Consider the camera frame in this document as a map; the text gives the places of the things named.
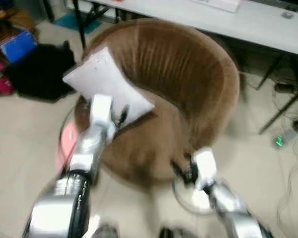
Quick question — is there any brown cardboard box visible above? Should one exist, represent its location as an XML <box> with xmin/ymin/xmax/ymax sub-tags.
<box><xmin>0</xmin><ymin>7</ymin><xmax>35</xmax><ymax>55</ymax></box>

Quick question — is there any silver left robot leg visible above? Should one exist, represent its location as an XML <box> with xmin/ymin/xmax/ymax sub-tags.
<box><xmin>89</xmin><ymin>216</ymin><xmax>120</xmax><ymax>238</ymax></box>

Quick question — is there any silver robot leg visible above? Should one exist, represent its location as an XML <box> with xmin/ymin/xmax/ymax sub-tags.
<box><xmin>89</xmin><ymin>216</ymin><xmax>120</xmax><ymax>238</ymax></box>
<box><xmin>159</xmin><ymin>226</ymin><xmax>199</xmax><ymax>238</ymax></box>

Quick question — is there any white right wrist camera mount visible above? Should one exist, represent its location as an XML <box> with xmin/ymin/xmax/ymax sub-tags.
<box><xmin>193</xmin><ymin>147</ymin><xmax>218</xmax><ymax>191</ymax></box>

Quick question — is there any silver right robot leg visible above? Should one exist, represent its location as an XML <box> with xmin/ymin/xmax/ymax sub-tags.
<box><xmin>159</xmin><ymin>226</ymin><xmax>199</xmax><ymax>238</ymax></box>

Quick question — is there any black bag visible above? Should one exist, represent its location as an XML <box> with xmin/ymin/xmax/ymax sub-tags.
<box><xmin>5</xmin><ymin>41</ymin><xmax>76</xmax><ymax>102</ymax></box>

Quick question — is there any blue box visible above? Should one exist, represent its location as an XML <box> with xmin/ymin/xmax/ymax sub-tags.
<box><xmin>0</xmin><ymin>30</ymin><xmax>38</xmax><ymax>62</ymax></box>

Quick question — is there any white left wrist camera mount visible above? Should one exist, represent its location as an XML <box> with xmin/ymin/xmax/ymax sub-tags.
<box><xmin>89</xmin><ymin>94</ymin><xmax>115</xmax><ymax>130</ymax></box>

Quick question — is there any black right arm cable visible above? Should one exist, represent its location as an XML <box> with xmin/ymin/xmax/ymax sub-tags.
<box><xmin>172</xmin><ymin>174</ymin><xmax>214</xmax><ymax>216</ymax></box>

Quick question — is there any grey pillow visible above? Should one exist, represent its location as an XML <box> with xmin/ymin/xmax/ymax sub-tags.
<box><xmin>63</xmin><ymin>46</ymin><xmax>155</xmax><ymax>127</ymax></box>

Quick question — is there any teal floor mat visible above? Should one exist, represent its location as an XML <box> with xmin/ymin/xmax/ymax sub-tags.
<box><xmin>54</xmin><ymin>12</ymin><xmax>102</xmax><ymax>34</ymax></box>

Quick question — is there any power strip with green light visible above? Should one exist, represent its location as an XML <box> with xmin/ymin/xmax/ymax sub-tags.
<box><xmin>273</xmin><ymin>130</ymin><xmax>298</xmax><ymax>149</ymax></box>

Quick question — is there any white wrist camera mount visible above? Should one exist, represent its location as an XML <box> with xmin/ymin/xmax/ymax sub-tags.
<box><xmin>193</xmin><ymin>147</ymin><xmax>218</xmax><ymax>191</ymax></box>
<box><xmin>89</xmin><ymin>94</ymin><xmax>115</xmax><ymax>130</ymax></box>

